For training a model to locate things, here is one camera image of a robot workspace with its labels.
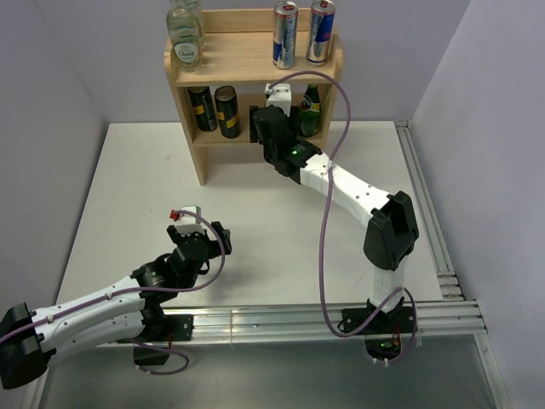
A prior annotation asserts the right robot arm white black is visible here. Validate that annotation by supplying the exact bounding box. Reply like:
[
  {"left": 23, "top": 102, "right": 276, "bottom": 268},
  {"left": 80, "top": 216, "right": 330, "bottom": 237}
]
[{"left": 250, "top": 106, "right": 419, "bottom": 332}]

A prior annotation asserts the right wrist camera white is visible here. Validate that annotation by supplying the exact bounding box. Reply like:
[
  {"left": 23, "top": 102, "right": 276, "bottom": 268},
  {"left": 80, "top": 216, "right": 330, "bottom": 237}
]
[{"left": 265, "top": 84, "right": 292, "bottom": 117}]

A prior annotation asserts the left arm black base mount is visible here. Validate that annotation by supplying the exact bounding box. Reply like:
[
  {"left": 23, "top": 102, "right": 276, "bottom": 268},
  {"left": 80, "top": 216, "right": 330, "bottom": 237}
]
[{"left": 133, "top": 314, "right": 194, "bottom": 367}]

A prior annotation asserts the silver blue energy drink can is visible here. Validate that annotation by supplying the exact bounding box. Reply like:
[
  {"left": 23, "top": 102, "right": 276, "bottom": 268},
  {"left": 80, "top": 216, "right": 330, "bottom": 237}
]
[{"left": 306, "top": 0, "right": 336, "bottom": 66}]

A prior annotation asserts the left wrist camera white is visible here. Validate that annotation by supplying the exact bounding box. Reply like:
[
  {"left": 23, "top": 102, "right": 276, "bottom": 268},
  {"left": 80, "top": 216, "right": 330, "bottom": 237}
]
[{"left": 169, "top": 205, "right": 204, "bottom": 235}]

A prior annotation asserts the green glass bottle front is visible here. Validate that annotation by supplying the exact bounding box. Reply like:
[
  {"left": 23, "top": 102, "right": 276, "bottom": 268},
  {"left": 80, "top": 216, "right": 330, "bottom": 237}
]
[{"left": 298, "top": 84, "right": 321, "bottom": 137}]

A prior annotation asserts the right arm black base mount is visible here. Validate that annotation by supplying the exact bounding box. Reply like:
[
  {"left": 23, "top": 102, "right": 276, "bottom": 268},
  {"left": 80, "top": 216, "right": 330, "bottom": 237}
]
[{"left": 337, "top": 297, "right": 417, "bottom": 363}]

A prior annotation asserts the clear glass bottle front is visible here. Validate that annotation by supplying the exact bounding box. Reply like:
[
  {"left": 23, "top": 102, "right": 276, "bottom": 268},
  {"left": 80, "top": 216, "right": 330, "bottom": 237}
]
[{"left": 166, "top": 1, "right": 204, "bottom": 72}]

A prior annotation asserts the clear glass bottle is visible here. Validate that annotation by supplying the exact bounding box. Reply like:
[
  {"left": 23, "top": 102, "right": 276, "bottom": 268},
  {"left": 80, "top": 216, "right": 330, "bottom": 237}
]
[
  {"left": 182, "top": 0, "right": 206, "bottom": 46},
  {"left": 166, "top": 1, "right": 204, "bottom": 72}
]

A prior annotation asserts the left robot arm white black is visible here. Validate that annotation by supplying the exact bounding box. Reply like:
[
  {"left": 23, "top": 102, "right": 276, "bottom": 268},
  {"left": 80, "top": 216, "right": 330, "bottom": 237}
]
[{"left": 1, "top": 220, "right": 232, "bottom": 389}]

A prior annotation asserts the wooden two-tier shelf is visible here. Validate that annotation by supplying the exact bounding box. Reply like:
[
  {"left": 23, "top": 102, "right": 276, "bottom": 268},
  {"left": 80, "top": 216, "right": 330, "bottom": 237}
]
[{"left": 164, "top": 8, "right": 343, "bottom": 186}]

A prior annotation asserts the black yellow can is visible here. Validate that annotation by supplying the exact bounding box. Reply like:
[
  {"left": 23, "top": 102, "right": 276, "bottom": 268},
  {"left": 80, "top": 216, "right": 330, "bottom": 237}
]
[
  {"left": 215, "top": 85, "right": 241, "bottom": 139},
  {"left": 187, "top": 86, "right": 217, "bottom": 132}
]

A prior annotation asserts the clear glass bottle rear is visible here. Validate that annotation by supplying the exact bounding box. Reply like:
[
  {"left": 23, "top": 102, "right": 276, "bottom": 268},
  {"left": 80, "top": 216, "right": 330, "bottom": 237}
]
[{"left": 182, "top": 0, "right": 206, "bottom": 46}]

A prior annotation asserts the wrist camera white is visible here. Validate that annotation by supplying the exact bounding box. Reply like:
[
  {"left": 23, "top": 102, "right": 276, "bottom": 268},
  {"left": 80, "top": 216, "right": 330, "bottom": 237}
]
[
  {"left": 265, "top": 84, "right": 292, "bottom": 117},
  {"left": 169, "top": 205, "right": 204, "bottom": 235}
]

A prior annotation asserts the aluminium rail frame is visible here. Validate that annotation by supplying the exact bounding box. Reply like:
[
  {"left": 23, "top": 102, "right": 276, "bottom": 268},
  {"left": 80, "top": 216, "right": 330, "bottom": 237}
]
[{"left": 20, "top": 119, "right": 512, "bottom": 409}]

